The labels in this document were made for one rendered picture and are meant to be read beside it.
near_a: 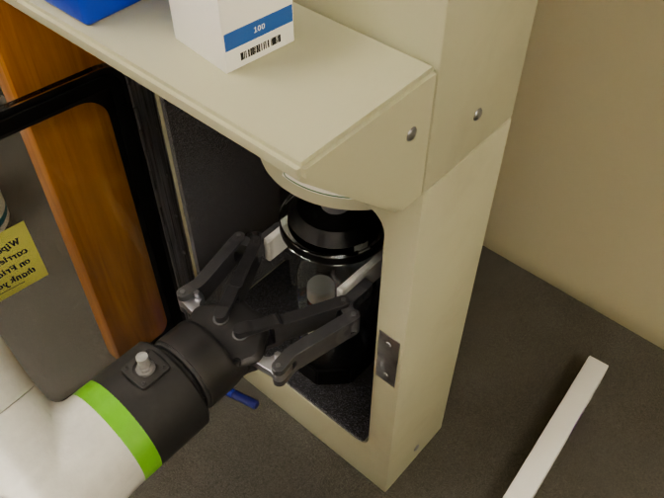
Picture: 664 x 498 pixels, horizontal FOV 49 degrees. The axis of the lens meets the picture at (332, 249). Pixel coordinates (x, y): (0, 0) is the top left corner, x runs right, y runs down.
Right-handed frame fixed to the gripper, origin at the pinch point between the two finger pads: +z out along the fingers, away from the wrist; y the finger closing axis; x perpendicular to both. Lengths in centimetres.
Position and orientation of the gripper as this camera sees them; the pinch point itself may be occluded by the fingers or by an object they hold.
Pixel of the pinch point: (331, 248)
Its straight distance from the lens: 73.3
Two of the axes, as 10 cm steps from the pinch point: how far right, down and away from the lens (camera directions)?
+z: 6.6, -5.6, 5.1
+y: -7.5, -4.9, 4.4
